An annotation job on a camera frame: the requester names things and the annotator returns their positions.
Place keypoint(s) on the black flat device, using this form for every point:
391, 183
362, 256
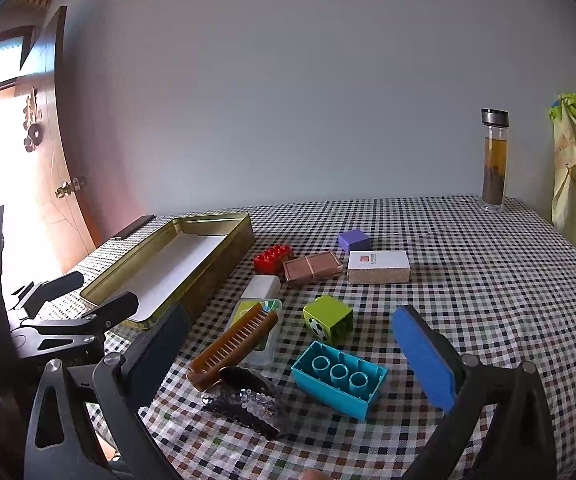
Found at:
135, 225

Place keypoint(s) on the black sequin hair clip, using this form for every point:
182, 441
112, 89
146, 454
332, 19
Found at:
248, 405

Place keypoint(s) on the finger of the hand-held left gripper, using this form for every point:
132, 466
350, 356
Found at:
63, 282
113, 307

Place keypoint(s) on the brown card box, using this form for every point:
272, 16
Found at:
313, 267

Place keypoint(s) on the checked tablecloth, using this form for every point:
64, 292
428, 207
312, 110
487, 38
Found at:
468, 285

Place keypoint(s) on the hanging door ornament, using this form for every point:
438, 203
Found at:
32, 132

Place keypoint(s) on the blue building block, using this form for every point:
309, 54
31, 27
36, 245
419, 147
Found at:
328, 395

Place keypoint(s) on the green cube with football print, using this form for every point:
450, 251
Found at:
330, 315

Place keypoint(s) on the brown wooden door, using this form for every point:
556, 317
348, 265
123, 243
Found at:
43, 160

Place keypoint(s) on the clear plastic case green label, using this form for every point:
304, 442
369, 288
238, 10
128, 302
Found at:
268, 349

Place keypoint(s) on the red building block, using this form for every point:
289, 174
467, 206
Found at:
270, 259

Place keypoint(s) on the white cardboard box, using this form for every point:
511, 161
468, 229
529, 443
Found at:
378, 266

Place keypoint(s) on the white charger block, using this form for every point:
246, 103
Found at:
260, 287

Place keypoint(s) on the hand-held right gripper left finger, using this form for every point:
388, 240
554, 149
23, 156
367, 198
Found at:
158, 350

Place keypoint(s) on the brass door knob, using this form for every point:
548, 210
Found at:
63, 191

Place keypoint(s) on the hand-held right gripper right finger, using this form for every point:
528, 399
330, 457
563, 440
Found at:
423, 360

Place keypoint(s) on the gold metal tin box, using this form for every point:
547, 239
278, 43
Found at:
218, 265

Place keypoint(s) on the brown wooden comb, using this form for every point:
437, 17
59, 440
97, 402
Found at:
233, 347

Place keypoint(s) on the glass tea bottle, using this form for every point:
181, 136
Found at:
494, 170

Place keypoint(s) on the purple box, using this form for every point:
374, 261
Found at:
354, 240

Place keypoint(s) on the white paper sheet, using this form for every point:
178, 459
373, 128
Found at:
183, 270

